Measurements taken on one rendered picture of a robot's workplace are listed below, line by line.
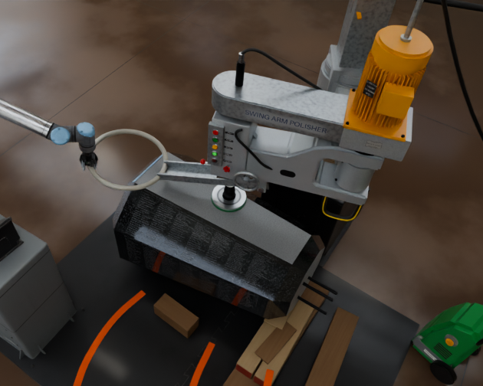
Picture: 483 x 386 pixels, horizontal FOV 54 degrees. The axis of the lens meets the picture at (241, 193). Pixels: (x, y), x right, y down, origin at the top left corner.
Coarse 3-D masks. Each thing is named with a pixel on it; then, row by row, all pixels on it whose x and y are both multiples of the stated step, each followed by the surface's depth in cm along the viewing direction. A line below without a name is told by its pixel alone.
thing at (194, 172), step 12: (168, 168) 294; (180, 168) 292; (192, 168) 290; (204, 168) 288; (168, 180) 288; (180, 180) 284; (192, 180) 281; (204, 180) 279; (216, 180) 276; (228, 180) 273
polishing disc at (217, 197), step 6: (216, 186) 297; (222, 186) 297; (216, 192) 294; (222, 192) 294; (240, 192) 295; (216, 198) 290; (222, 198) 291; (240, 198) 292; (216, 204) 288; (222, 204) 288; (228, 204) 288; (234, 204) 288; (240, 204) 289; (228, 210) 287
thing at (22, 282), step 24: (0, 216) 270; (24, 240) 261; (0, 264) 251; (24, 264) 252; (48, 264) 271; (0, 288) 243; (24, 288) 260; (48, 288) 282; (0, 312) 252; (24, 312) 271; (48, 312) 294; (72, 312) 321; (0, 336) 310; (24, 336) 282; (48, 336) 307
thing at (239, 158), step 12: (216, 120) 234; (228, 120) 234; (240, 120) 234; (240, 132) 236; (252, 132) 245; (228, 144) 244; (240, 144) 242; (228, 156) 251; (240, 156) 249; (216, 168) 261; (240, 168) 256; (240, 180) 263
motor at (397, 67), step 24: (384, 48) 186; (408, 48) 186; (432, 48) 189; (384, 72) 193; (408, 72) 190; (360, 96) 209; (384, 96) 192; (408, 96) 189; (360, 120) 215; (384, 120) 210
